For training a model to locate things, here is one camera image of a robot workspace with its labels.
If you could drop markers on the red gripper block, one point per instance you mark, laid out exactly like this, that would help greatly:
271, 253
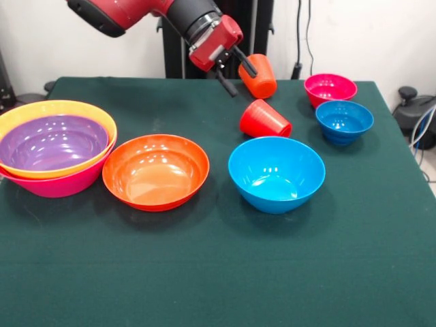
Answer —
214, 44

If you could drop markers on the orange cup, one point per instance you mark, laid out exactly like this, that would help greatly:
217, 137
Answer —
264, 81

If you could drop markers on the red cup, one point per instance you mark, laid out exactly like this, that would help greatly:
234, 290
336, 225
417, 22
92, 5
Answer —
262, 119

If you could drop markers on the light blue bowl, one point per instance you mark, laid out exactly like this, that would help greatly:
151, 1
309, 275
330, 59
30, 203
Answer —
272, 180

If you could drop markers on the small dark blue bowl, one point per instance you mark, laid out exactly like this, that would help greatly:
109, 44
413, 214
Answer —
344, 119

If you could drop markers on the red-orange bowl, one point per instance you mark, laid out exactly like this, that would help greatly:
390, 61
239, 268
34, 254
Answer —
153, 173

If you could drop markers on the large orange bowl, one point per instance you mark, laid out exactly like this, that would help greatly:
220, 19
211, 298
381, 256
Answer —
102, 119

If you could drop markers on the purple bowl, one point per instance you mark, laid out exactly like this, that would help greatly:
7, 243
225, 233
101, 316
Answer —
54, 143

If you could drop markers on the large pink bowl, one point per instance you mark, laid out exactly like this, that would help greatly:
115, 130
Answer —
68, 184

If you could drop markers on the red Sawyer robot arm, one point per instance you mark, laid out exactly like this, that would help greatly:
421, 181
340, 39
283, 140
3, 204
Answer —
153, 13

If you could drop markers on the small pink bowl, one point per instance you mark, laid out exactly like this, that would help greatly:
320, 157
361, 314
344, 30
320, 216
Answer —
328, 88

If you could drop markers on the black office chair base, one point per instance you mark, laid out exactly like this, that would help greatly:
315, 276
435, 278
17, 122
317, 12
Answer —
30, 95
408, 112

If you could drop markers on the dark green table cloth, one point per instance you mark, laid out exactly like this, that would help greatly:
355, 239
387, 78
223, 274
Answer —
218, 265

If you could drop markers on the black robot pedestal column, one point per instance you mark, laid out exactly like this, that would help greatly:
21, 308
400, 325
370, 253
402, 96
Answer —
259, 27

